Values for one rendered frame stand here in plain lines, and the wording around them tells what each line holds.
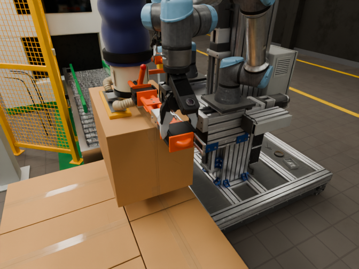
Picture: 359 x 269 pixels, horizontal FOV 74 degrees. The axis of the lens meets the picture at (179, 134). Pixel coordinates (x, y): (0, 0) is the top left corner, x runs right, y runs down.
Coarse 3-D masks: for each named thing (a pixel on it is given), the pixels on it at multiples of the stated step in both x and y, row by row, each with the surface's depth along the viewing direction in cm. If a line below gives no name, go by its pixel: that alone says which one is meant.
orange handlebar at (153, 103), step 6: (150, 72) 124; (156, 72) 126; (162, 72) 127; (132, 84) 106; (150, 96) 95; (144, 102) 90; (150, 102) 88; (156, 102) 88; (150, 108) 85; (156, 108) 90; (174, 120) 77; (180, 144) 66; (186, 144) 66
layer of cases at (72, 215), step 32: (32, 192) 141; (64, 192) 141; (96, 192) 141; (192, 192) 141; (32, 224) 123; (64, 224) 122; (96, 224) 122; (128, 224) 122; (160, 224) 122; (192, 224) 122; (0, 256) 108; (32, 256) 108; (64, 256) 108; (96, 256) 108; (128, 256) 108; (160, 256) 108; (192, 256) 108; (224, 256) 108
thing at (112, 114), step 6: (102, 90) 132; (108, 90) 124; (102, 96) 125; (108, 102) 117; (108, 108) 112; (126, 108) 112; (108, 114) 107; (114, 114) 107; (120, 114) 107; (126, 114) 108
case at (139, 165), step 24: (96, 96) 130; (96, 120) 132; (120, 120) 106; (144, 120) 106; (120, 144) 98; (144, 144) 103; (120, 168) 104; (144, 168) 110; (168, 168) 116; (192, 168) 123; (120, 192) 111; (144, 192) 117
